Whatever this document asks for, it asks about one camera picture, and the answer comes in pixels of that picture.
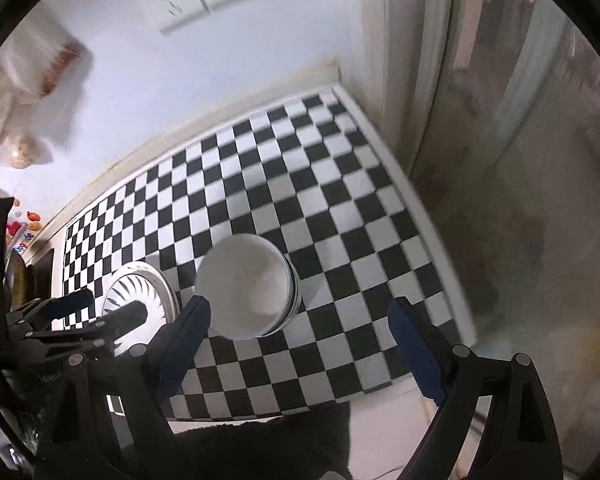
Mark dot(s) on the white door frame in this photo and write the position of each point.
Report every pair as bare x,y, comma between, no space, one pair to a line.
405,60

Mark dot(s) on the white floral plate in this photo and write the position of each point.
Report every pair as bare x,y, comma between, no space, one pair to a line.
172,300

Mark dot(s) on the red fruit wall sticker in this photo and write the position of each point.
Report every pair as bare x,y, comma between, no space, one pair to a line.
31,216

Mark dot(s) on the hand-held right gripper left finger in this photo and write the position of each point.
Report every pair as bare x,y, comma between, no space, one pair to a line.
185,345

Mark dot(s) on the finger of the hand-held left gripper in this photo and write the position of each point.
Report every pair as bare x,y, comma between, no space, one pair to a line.
125,317
72,302

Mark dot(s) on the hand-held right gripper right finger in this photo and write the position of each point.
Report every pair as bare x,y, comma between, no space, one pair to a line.
415,355

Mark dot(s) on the white plate with blue stripes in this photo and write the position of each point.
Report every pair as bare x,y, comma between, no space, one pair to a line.
130,285

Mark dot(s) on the blue and red wall sticker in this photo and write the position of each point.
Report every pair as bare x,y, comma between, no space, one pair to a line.
22,247

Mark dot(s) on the black and white checkered mat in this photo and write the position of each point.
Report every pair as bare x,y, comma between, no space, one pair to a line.
330,200

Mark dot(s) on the clear bag of bread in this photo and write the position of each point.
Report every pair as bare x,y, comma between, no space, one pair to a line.
10,130

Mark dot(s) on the white bowl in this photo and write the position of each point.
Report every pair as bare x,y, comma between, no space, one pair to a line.
240,285
294,295

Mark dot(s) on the white plastic bag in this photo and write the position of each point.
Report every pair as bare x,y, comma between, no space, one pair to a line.
35,60

